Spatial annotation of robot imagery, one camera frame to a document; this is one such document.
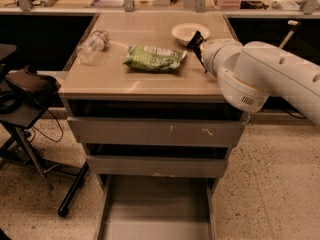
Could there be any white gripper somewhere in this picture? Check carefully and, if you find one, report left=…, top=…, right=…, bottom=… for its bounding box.
left=200, top=39, right=243, bottom=77

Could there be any grey middle drawer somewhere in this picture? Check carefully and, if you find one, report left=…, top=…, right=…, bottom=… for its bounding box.
left=87, top=156, right=227, bottom=178

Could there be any white paper bowl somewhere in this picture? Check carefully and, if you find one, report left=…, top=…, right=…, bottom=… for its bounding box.
left=171, top=23, right=210, bottom=46

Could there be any white stick with handle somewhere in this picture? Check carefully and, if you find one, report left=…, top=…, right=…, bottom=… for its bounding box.
left=279, top=20, right=302, bottom=49

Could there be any clear plastic water bottle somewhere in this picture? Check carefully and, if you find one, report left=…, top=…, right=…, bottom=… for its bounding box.
left=77, top=29, right=109, bottom=65

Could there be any grey top drawer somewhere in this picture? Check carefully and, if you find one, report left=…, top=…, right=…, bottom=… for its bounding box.
left=68, top=117, right=245, bottom=147

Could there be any black cable on floor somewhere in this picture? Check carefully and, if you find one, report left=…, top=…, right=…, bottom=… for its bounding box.
left=29, top=107, right=65, bottom=144

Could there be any grey drawer cabinet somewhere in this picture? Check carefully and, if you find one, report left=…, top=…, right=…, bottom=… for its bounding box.
left=58, top=11, right=261, bottom=240

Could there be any green chip bag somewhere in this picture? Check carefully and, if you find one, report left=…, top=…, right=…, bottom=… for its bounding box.
left=124, top=45, right=187, bottom=73

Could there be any grey open bottom drawer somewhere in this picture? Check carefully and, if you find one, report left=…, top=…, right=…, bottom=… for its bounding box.
left=93, top=176, right=216, bottom=240

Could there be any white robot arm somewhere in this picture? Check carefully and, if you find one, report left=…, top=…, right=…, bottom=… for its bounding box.
left=202, top=39, right=320, bottom=125

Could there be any dark stool with stand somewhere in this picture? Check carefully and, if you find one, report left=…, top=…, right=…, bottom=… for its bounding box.
left=0, top=43, right=90, bottom=218

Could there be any black rxbar chocolate bar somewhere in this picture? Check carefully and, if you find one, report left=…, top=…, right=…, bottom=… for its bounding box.
left=187, top=31, right=204, bottom=65

